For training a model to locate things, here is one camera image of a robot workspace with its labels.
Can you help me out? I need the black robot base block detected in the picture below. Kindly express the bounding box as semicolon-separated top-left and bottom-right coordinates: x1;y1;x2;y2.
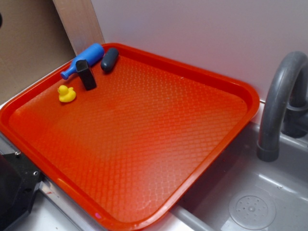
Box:
0;153;42;231

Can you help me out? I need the black rectangular box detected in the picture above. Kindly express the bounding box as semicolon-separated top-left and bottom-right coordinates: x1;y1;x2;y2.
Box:
76;60;97;90

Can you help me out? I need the red plastic serving tray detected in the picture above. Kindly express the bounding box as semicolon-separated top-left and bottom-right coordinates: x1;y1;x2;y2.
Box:
0;43;259;231

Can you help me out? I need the dark grey capsule toy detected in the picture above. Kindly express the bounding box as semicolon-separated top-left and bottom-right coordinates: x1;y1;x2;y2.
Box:
101;48;119;73

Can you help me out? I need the blue plastic toy bottle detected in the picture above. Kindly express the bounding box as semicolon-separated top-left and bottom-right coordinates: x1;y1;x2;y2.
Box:
61;43;105;80

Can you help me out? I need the yellow rubber duck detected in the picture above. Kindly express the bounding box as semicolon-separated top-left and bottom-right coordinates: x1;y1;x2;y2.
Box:
58;85;77;103

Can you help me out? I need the grey plastic sink basin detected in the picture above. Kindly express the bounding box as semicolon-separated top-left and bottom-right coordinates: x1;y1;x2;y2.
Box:
172;123;308;231

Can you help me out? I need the light wooden board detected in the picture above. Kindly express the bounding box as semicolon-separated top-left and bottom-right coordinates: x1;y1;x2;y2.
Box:
53;0;105;54

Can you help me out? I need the grey curved faucet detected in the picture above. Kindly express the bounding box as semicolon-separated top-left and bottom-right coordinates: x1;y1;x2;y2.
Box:
257;51;308;162

